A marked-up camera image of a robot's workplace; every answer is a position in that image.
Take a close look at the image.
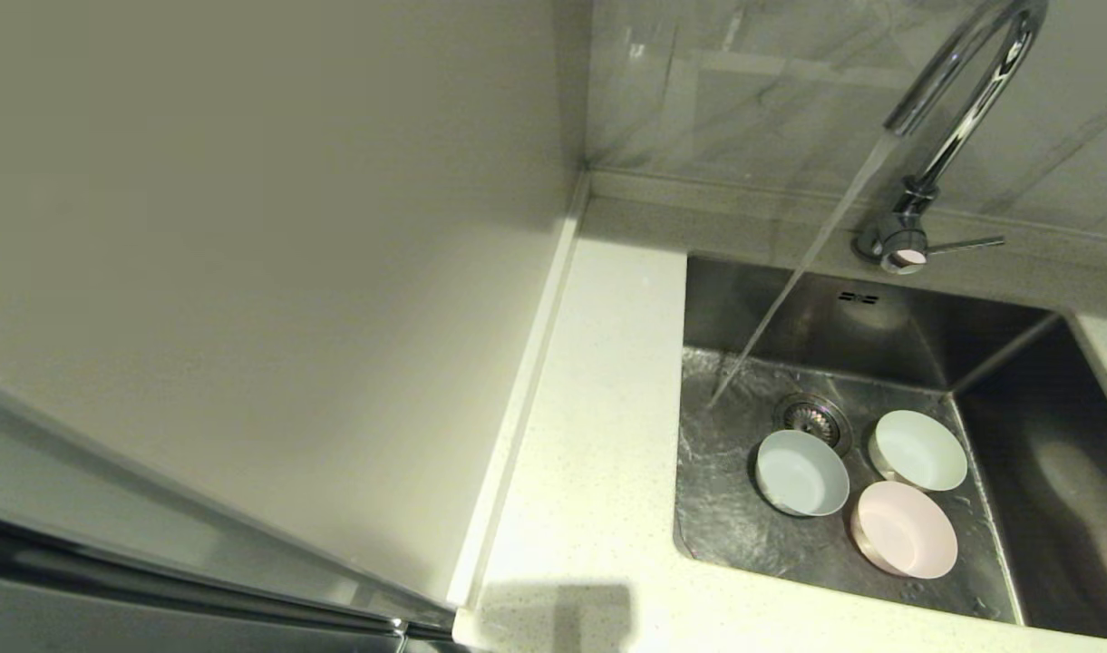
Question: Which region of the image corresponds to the pale blue bowl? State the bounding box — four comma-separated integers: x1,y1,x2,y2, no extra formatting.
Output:
754,429,850,518

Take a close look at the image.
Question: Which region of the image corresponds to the chrome faucet lever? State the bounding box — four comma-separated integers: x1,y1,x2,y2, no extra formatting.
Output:
879,234,1007,275

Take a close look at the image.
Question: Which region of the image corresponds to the pale green bowl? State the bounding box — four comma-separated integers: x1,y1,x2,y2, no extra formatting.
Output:
868,410,968,492

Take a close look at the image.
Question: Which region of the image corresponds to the pale pink bowl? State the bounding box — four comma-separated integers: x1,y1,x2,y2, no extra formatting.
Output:
849,480,959,580

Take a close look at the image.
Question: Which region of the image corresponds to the stainless steel sink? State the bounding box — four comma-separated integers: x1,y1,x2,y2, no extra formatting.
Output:
673,254,1107,641

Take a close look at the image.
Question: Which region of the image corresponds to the running water stream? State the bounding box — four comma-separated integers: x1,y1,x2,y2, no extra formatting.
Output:
707,127,900,409

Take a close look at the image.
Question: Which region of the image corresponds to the round metal drain strainer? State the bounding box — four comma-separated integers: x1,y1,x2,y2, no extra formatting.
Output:
772,392,853,454

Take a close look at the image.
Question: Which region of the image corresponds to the chrome gooseneck faucet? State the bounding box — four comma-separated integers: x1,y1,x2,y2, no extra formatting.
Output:
854,0,1051,275

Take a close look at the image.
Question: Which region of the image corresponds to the stainless steel appliance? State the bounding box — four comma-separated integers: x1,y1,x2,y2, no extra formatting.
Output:
0,376,458,653

